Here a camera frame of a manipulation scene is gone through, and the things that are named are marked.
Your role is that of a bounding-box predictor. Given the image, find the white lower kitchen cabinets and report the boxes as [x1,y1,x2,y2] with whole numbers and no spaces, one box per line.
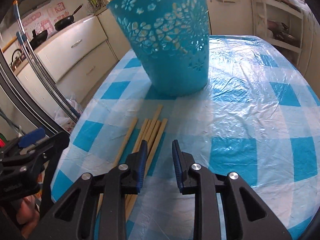
[0,0,320,120]

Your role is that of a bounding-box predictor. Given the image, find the white tiered kitchen trolley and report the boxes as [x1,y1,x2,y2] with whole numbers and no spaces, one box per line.
[251,0,304,66]

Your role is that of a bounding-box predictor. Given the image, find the person's left hand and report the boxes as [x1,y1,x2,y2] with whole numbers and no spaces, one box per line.
[16,195,40,239]

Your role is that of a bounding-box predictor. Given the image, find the bamboo chopstick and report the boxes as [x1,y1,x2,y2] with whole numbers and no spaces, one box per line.
[125,118,168,221]
[132,119,149,153]
[144,119,157,142]
[125,120,162,205]
[142,105,163,142]
[97,117,138,214]

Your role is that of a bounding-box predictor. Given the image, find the bamboo chopstick far left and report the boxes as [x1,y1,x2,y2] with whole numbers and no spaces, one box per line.
[97,117,138,214]

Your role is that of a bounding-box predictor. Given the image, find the white plastic bag on floor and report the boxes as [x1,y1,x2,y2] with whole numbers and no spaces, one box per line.
[54,94,83,133]

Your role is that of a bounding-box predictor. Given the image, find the blue white checkered tablecloth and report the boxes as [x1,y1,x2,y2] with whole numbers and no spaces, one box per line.
[52,36,319,239]

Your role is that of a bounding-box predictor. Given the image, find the black wok with lid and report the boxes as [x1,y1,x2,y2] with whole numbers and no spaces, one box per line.
[30,29,48,50]

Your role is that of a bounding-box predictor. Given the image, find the black frying pan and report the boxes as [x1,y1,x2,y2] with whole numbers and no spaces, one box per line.
[54,4,83,31]

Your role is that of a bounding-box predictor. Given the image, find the teal perforated plastic bin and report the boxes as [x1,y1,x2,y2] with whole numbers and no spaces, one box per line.
[107,0,209,96]

